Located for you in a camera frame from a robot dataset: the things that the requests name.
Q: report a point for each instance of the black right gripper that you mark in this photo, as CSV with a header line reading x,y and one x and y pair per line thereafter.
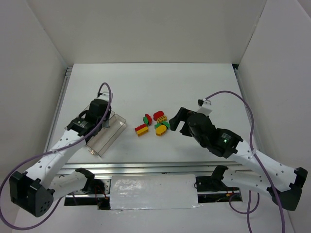
x,y
184,120

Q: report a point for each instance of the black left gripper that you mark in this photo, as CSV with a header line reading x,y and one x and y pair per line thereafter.
x,y
103,119

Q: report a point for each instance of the yellow black striped lego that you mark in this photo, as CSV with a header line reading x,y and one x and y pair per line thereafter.
x,y
161,119

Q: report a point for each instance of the yellow oval lego brick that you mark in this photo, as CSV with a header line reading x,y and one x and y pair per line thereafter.
x,y
160,130

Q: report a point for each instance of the red oval lego brick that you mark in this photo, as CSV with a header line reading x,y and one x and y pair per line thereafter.
x,y
158,114

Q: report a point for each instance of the green square lego brick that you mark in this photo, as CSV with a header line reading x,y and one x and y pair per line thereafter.
x,y
157,125

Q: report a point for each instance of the red curved lego brick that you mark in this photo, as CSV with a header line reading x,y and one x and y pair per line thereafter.
x,y
149,119

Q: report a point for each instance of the green sloped lego brick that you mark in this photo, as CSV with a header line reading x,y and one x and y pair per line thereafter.
x,y
166,124

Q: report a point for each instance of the green curved lego brick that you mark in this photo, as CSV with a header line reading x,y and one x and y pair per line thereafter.
x,y
145,120

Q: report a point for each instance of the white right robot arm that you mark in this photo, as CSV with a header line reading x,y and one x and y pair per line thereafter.
x,y
282,183

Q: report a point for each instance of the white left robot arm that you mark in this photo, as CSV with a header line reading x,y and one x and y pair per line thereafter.
x,y
38,187

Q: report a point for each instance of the clear bin far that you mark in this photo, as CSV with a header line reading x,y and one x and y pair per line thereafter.
x,y
115,118

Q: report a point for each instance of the clear bin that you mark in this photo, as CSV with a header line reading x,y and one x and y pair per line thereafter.
x,y
100,143
115,118

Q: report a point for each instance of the clear bin near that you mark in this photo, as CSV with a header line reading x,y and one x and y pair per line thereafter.
x,y
100,143

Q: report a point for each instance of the red rectangular lego brick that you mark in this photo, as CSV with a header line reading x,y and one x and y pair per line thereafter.
x,y
140,127

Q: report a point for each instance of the yellow rectangular lego brick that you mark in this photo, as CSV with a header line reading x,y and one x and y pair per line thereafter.
x,y
142,131

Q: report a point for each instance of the white taped cover plate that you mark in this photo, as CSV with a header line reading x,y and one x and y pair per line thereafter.
x,y
153,192

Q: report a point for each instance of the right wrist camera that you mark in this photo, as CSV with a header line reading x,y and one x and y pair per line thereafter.
x,y
205,106

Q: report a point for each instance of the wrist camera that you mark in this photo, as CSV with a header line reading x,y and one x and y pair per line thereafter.
x,y
205,106
105,96

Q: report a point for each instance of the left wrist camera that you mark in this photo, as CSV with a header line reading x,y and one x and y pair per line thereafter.
x,y
105,96

